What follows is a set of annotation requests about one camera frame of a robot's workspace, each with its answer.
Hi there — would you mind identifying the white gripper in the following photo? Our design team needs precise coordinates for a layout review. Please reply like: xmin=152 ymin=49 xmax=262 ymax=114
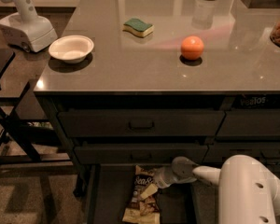
xmin=140 ymin=166 xmax=177 ymax=200

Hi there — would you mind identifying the brown sea salt chip bag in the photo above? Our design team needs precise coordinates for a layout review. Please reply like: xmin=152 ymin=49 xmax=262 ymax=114
xmin=122 ymin=165 xmax=161 ymax=224

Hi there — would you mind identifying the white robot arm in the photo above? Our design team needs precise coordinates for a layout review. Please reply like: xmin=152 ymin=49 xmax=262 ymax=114
xmin=140 ymin=155 xmax=280 ymax=224

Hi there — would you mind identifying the white robot base numbered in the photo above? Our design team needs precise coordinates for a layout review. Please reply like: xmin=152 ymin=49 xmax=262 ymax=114
xmin=0 ymin=0 xmax=57 ymax=52

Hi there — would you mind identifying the open bottom drawer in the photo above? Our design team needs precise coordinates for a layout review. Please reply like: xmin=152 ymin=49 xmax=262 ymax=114
xmin=83 ymin=164 xmax=199 ymax=224

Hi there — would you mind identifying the dark top left drawer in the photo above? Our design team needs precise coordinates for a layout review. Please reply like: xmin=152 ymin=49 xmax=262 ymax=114
xmin=58 ymin=109 xmax=224 ymax=137

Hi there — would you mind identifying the dark drawer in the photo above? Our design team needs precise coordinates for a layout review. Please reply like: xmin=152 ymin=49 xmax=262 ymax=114
xmin=203 ymin=142 xmax=280 ymax=163
xmin=74 ymin=143 xmax=207 ymax=164
xmin=217 ymin=109 xmax=280 ymax=141
xmin=58 ymin=109 xmax=224 ymax=137

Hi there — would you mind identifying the dark middle left drawer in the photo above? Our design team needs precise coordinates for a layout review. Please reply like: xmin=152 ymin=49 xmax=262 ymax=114
xmin=74 ymin=143 xmax=207 ymax=164

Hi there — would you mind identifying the dark top right drawer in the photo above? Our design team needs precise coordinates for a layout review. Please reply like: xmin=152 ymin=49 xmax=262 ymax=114
xmin=217 ymin=109 xmax=280 ymax=141

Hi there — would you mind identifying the dark middle right drawer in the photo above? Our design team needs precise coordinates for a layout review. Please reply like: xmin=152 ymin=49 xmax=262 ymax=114
xmin=203 ymin=142 xmax=280 ymax=163

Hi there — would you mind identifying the dark chip bag in drawer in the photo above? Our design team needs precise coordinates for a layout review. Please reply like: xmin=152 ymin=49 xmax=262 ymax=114
xmin=232 ymin=94 xmax=280 ymax=109

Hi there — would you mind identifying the orange ball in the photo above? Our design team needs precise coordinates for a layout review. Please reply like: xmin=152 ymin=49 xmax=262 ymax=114
xmin=181 ymin=35 xmax=204 ymax=60

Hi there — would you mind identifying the dark metal side table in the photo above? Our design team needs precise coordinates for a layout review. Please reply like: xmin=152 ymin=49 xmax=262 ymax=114
xmin=0 ymin=49 xmax=70 ymax=165

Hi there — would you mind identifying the white bowl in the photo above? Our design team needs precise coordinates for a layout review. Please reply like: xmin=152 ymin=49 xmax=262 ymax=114
xmin=49 ymin=35 xmax=94 ymax=63

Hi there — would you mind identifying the green yellow sponge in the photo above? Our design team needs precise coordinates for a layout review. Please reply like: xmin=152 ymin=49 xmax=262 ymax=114
xmin=123 ymin=18 xmax=154 ymax=38

